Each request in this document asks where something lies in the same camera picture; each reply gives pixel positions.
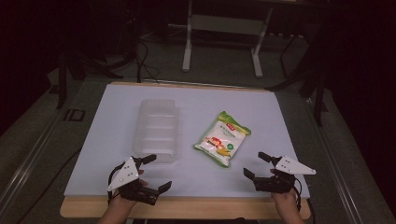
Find person's right hand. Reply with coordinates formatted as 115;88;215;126
269;168;301;217

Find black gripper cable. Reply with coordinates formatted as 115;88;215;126
292;176;316;224
106;161;126;205

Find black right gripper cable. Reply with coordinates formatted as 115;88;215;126
292;176;316;224

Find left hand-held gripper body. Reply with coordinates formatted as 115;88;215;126
106;156;161;206

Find clear plastic container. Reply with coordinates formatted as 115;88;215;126
133;98;181;164

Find black floor cables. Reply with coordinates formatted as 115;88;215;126
134;39;162;84

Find black metal stand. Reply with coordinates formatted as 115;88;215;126
267;18;332;127

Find white metal stand frame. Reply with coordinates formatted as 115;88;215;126
181;0;276;78

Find person's left hand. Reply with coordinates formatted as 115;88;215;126
108;169;150;216

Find white table mat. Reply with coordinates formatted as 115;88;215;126
64;83;312;200

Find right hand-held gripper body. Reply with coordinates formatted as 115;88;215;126
253;155;318;194

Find white and green snack packet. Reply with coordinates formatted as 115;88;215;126
193;110;252;168

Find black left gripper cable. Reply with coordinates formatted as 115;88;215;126
106;161;126;205

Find aluminium rail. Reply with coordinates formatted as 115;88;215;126
0;108;69;213
303;96;364;224

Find black bracket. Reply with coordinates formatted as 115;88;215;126
63;107;87;122

